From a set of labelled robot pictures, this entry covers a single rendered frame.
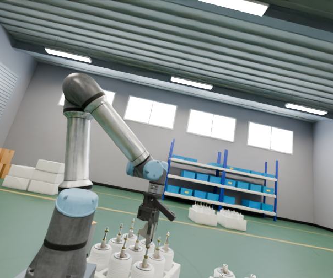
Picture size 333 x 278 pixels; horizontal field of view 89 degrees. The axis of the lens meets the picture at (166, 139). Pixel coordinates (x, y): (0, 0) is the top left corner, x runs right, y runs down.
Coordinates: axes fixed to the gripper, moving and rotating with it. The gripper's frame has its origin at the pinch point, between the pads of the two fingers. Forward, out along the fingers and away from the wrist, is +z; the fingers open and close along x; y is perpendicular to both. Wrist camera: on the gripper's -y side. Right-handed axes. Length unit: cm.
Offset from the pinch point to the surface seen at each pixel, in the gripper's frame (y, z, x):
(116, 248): 20.6, 11.3, -10.3
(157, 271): -3.7, 13.2, -8.0
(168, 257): -5.1, 11.0, -19.7
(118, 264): 11.1, 10.9, 3.2
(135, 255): 8.7, 10.5, -8.9
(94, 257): 23.9, 12.5, 1.9
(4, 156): 397, -10, -164
